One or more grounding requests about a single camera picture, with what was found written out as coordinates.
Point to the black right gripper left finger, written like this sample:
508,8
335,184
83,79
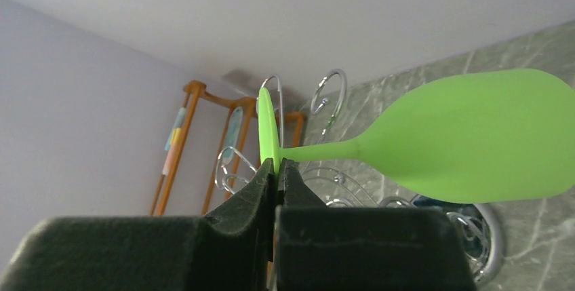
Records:
226,249

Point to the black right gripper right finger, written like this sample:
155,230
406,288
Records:
324,248

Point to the green plastic wine glass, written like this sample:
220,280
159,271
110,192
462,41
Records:
473,138

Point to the chrome wine glass rack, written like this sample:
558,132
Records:
481,233

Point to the blue blister pack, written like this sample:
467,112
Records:
232,135

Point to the pastel toothbrush package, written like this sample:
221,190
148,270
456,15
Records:
170,145

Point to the orange wooden display shelf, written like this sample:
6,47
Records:
222,177

